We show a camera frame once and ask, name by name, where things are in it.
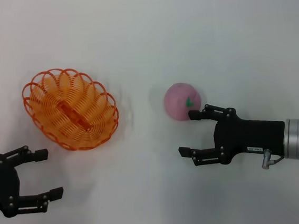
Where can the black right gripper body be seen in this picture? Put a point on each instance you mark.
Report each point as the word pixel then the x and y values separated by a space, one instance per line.
pixel 248 134

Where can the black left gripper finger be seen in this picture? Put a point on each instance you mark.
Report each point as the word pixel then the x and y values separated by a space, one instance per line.
pixel 40 154
pixel 55 193

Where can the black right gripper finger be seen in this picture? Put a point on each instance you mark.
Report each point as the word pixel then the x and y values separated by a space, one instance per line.
pixel 195 115
pixel 185 151

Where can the pink peach with green leaf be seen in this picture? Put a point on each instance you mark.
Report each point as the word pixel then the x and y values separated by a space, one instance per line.
pixel 177 101

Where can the orange woven plastic basket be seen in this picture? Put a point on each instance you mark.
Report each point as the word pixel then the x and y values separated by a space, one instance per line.
pixel 73 110

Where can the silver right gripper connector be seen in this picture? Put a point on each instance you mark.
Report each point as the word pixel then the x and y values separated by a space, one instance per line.
pixel 266 159

